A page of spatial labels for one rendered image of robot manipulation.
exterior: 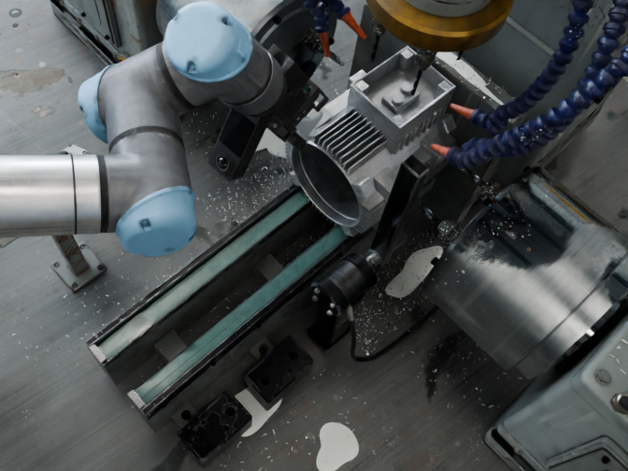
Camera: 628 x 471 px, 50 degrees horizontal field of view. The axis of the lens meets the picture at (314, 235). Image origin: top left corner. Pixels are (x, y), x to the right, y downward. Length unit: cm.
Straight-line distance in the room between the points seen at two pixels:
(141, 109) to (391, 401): 67
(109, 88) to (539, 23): 63
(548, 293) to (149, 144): 52
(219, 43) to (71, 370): 67
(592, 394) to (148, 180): 55
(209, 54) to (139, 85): 9
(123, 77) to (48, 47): 81
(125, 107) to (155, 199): 11
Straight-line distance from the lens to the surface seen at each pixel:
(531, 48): 109
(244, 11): 106
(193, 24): 68
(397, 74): 105
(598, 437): 94
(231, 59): 67
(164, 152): 67
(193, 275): 107
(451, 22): 83
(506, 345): 93
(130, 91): 71
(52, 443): 115
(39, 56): 152
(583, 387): 86
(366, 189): 96
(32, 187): 64
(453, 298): 94
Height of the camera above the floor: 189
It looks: 62 degrees down
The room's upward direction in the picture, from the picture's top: 11 degrees clockwise
